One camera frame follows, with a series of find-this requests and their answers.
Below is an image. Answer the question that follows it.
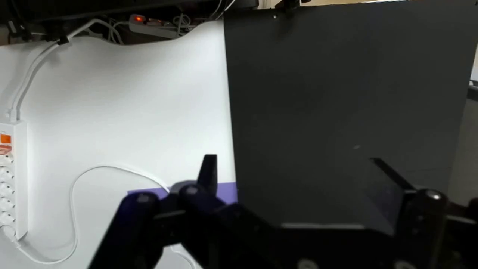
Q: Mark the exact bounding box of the white kettle cable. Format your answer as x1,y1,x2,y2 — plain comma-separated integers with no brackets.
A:
1,164,170,265

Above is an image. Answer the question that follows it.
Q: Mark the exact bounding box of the white power strip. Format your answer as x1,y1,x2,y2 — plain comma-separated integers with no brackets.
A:
0,122,28,240

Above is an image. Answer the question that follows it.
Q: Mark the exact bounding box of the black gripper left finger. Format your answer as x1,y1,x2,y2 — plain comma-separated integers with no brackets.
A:
197,153,218,192

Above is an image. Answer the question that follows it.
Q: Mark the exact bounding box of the white power strip cord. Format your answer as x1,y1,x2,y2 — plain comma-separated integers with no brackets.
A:
6,17,109,123

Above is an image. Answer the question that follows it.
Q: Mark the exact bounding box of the purple mat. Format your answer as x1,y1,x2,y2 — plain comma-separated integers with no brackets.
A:
140,182,237,204

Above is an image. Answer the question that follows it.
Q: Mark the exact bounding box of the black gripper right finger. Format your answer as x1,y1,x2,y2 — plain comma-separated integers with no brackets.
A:
364,156,415,234

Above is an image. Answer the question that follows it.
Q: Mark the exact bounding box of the background power strip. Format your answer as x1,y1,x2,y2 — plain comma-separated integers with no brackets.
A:
128,13,179,38

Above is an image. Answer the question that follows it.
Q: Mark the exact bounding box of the black table mat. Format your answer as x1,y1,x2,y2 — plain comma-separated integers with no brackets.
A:
224,0,476,230

